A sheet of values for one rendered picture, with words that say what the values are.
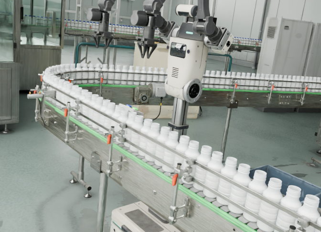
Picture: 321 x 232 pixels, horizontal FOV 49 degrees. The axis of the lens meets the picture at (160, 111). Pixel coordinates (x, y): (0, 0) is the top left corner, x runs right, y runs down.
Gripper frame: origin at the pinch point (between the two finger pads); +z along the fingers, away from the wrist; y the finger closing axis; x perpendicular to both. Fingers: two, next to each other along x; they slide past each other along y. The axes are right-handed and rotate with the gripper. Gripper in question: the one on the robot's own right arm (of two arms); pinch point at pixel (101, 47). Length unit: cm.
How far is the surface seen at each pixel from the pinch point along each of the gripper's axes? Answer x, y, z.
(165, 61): -242, -265, 43
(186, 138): 94, 16, 24
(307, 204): 146, 18, 25
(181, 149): 94, 17, 28
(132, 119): 58, 16, 26
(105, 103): 34.0, 15.9, 25.0
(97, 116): 29.1, 17.1, 33.5
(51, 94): -23.3, 19.3, 33.7
